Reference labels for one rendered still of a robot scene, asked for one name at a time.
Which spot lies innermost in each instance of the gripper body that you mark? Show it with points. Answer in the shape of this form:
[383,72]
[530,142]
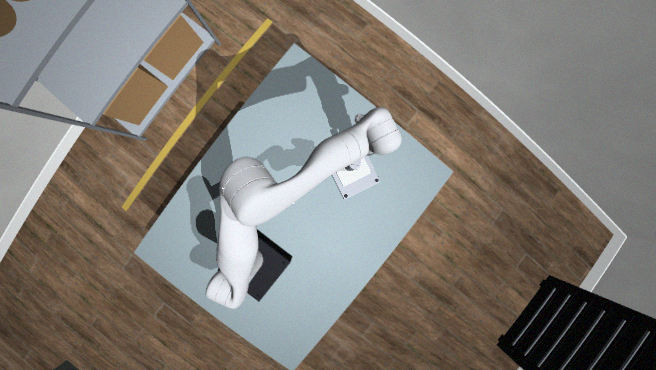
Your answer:
[357,118]

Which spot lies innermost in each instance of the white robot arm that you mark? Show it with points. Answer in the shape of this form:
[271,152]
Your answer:
[255,197]

